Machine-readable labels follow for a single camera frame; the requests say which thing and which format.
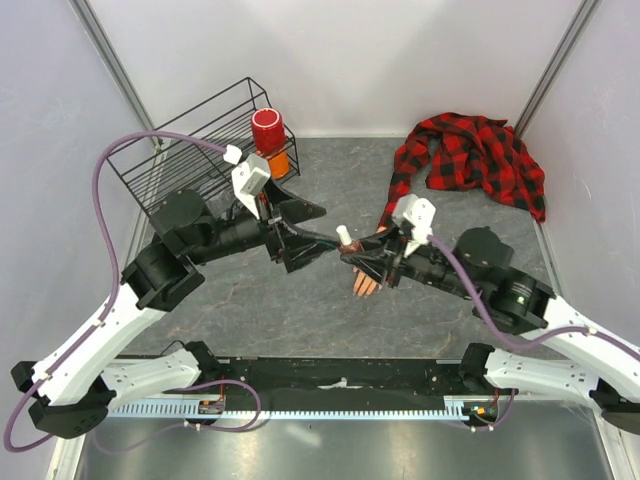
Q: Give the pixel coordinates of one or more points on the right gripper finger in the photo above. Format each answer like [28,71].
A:
[385,241]
[371,266]

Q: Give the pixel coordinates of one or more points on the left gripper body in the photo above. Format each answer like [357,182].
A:
[272,231]

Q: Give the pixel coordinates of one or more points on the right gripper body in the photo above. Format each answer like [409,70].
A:
[396,260]

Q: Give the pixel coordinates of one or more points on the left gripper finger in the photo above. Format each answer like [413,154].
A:
[301,247]
[291,206]

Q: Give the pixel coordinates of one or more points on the glitter nail polish bottle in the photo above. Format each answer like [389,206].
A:
[351,248]

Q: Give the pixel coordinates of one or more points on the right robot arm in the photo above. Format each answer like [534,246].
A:
[548,346]

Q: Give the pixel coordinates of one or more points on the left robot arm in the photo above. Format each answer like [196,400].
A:
[76,387]

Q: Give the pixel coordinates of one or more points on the mannequin hand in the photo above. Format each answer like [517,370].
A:
[364,285]

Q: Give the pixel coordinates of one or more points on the orange cup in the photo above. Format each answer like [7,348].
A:
[279,164]

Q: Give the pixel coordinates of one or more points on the red cup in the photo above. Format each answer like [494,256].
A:
[268,130]

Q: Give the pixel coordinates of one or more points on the red plaid shirt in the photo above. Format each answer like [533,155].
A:
[467,152]

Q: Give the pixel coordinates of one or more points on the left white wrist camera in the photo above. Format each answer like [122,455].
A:
[250,174]

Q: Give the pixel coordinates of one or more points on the black wire rack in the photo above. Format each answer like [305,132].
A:
[151,169]

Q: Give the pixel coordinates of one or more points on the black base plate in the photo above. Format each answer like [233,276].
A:
[341,382]

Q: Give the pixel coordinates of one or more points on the slotted cable duct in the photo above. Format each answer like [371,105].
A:
[199,409]

